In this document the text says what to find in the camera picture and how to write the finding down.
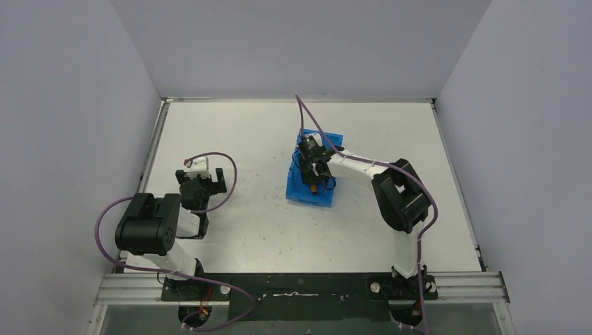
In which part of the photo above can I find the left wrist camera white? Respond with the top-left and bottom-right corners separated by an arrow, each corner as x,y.
184,156 -> 209,175

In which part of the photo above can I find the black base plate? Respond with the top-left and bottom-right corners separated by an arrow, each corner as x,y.
161,272 -> 438,326

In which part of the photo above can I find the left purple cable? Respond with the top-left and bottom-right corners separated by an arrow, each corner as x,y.
94,151 -> 256,333

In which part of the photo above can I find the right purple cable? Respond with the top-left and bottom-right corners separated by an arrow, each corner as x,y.
295,94 -> 438,335

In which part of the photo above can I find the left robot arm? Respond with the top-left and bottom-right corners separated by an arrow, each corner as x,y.
114,167 -> 227,299

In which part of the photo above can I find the purple cable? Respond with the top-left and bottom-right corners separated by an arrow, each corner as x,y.
295,94 -> 438,335
94,151 -> 256,333

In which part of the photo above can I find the aluminium frame rail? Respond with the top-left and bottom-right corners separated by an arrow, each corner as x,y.
87,271 -> 515,334

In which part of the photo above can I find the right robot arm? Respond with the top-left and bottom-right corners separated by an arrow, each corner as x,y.
286,131 -> 432,299

